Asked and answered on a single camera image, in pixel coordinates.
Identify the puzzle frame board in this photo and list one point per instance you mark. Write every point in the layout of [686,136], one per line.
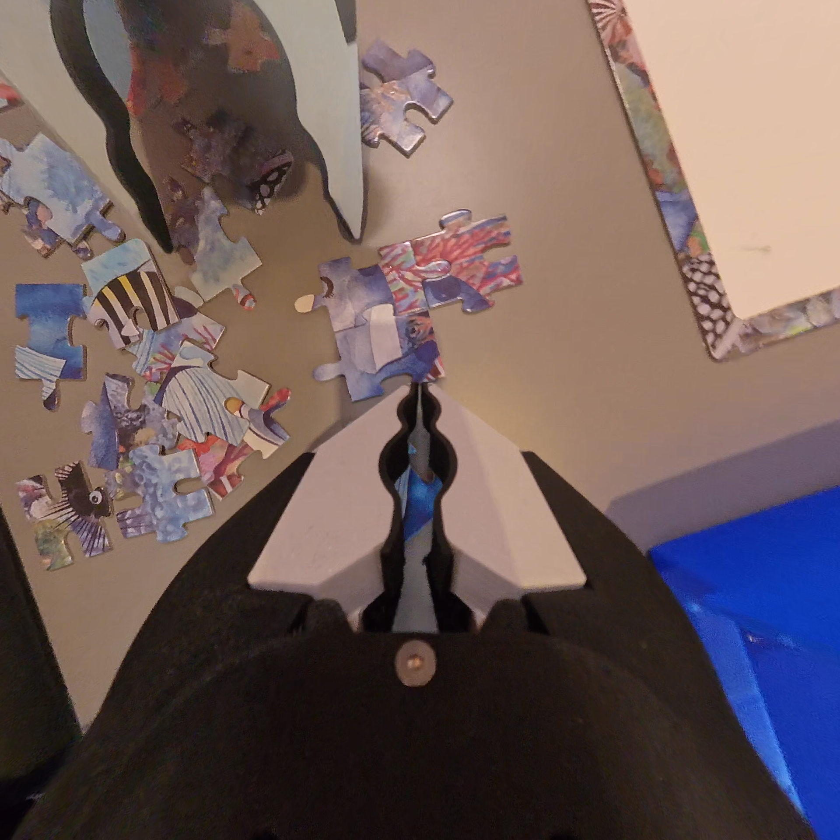
[754,131]

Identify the blue white-patch puzzle piece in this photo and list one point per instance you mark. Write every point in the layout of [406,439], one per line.
[367,367]

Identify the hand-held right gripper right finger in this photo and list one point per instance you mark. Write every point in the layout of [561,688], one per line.
[512,518]

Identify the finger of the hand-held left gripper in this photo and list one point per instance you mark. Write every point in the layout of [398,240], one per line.
[65,108]
[351,98]

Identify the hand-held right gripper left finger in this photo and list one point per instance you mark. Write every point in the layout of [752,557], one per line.
[328,518]

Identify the black white spotted puzzle piece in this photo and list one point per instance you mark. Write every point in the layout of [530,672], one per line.
[272,180]

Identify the blue plastic bin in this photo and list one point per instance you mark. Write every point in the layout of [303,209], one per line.
[787,623]

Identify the pile of loose puzzle pieces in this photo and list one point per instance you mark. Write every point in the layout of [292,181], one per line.
[138,305]

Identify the purple blue puzzle piece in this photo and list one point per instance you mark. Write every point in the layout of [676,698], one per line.
[400,98]

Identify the blue striped puzzle piece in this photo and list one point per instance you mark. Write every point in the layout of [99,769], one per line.
[420,505]

